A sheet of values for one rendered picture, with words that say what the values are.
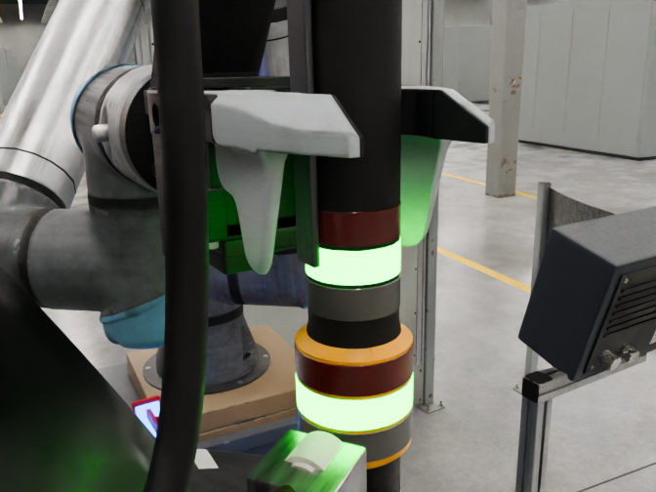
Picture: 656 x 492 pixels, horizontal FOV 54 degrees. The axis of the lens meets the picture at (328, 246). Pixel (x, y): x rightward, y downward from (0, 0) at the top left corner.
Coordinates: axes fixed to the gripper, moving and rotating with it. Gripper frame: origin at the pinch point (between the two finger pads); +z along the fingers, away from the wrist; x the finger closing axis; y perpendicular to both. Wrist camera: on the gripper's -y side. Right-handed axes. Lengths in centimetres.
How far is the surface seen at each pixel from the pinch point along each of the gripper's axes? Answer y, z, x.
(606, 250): 22, -35, -60
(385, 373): 8.8, -0.8, -0.1
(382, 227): 3.8, -1.3, -0.3
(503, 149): 85, -477, -493
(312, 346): 8.1, -2.7, 1.6
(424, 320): 102, -183, -151
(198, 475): 27.4, -24.9, -0.7
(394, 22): -2.5, -1.4, -0.8
